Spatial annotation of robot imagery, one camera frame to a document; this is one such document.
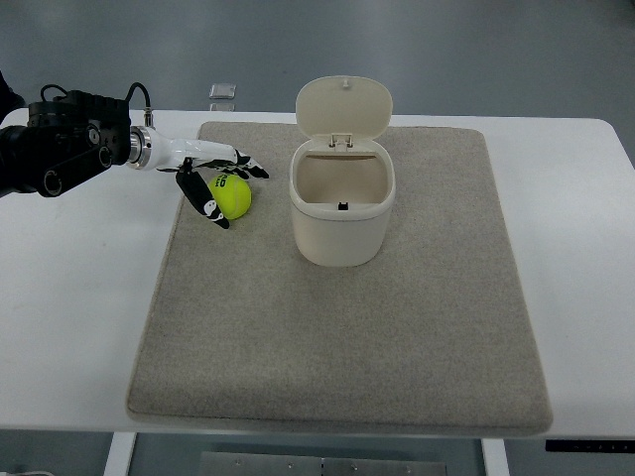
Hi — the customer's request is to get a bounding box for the clear floor plate upper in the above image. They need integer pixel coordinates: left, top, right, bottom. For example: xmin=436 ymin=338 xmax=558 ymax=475
xmin=209 ymin=83 xmax=236 ymax=99

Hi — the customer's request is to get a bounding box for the white table leg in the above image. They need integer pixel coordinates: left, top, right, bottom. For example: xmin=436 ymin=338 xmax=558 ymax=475
xmin=103 ymin=432 xmax=137 ymax=476
xmin=481 ymin=438 xmax=510 ymax=476

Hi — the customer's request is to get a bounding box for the white table leg right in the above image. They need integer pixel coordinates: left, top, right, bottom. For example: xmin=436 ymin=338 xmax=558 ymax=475
xmin=481 ymin=438 xmax=510 ymax=476

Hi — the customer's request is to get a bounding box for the metal base plate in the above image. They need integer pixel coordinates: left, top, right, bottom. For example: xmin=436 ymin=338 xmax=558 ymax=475
xmin=197 ymin=451 xmax=446 ymax=476

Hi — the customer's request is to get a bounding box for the clear floor plate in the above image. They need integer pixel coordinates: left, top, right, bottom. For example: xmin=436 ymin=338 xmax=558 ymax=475
xmin=209 ymin=83 xmax=236 ymax=99
xmin=209 ymin=102 xmax=235 ymax=112

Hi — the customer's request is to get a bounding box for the clear floor plate lower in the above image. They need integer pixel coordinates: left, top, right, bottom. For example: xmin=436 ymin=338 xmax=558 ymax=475
xmin=209 ymin=102 xmax=235 ymax=112

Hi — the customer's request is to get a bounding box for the grey felt mat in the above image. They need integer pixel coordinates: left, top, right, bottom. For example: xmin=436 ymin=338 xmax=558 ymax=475
xmin=127 ymin=122 xmax=553 ymax=436

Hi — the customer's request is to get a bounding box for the black desk control panel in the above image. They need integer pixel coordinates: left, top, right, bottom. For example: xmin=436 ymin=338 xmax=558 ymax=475
xmin=545 ymin=439 xmax=635 ymax=454

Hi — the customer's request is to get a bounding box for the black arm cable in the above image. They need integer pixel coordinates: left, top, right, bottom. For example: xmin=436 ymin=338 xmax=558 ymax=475
xmin=39 ymin=81 xmax=156 ymax=128

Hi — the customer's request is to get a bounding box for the white table leg left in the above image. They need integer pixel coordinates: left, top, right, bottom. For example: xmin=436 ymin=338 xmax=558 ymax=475
xmin=103 ymin=432 xmax=137 ymax=476

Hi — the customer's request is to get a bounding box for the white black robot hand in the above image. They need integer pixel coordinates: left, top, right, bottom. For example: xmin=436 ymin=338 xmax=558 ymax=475
xmin=128 ymin=126 xmax=269 ymax=229

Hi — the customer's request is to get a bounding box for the yellow tennis ball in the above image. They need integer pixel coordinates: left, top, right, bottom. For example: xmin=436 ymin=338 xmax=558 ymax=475
xmin=207 ymin=175 xmax=252 ymax=220

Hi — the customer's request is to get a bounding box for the cream lidded bin box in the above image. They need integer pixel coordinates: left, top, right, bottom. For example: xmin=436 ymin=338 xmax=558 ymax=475
xmin=289 ymin=75 xmax=396 ymax=267

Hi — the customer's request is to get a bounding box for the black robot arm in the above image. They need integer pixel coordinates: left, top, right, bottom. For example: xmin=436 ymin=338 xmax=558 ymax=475
xmin=1 ymin=90 xmax=131 ymax=197

